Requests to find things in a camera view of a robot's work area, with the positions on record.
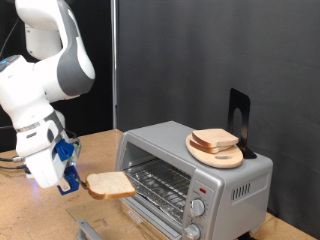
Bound wire oven rack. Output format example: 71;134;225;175
123;158;192;223

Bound glass oven door with handle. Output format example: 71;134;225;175
65;196;184;240

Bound silver toaster oven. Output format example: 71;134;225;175
113;120;274;240

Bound vertical metal pole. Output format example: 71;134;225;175
110;0;119;130

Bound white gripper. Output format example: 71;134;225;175
24;131;72;193

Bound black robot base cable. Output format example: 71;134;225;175
0;155;19;164
0;164;27;171

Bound silver oven knob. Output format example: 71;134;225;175
190;198;206;218
182;223;202;240

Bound black curtain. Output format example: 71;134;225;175
0;0;114;153

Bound metal spatula with blue block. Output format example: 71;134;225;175
57;164;90;196

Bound black metal bookend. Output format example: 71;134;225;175
227;87;258;160

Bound oval wooden cutting board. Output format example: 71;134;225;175
185;133;245;169

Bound dark grey backdrop panel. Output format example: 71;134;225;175
117;0;320;239

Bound silver wrist camera blue mount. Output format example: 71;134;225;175
53;137;83;163

